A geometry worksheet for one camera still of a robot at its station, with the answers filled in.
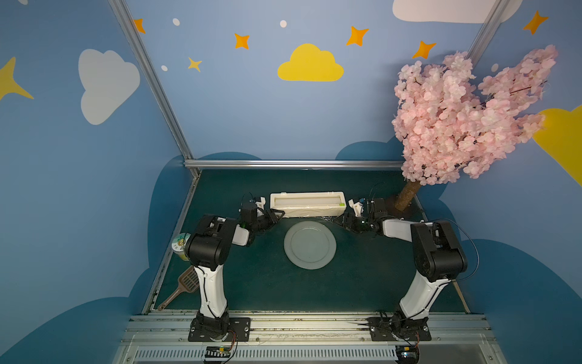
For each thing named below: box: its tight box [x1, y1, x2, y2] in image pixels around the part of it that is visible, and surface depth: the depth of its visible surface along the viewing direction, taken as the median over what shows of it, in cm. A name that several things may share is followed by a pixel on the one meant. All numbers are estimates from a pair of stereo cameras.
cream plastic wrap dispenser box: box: [269, 191, 348, 219], surface depth 103 cm
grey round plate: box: [283, 220, 338, 270], surface depth 96 cm
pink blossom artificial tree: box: [391, 45, 557, 211], surface depth 67 cm
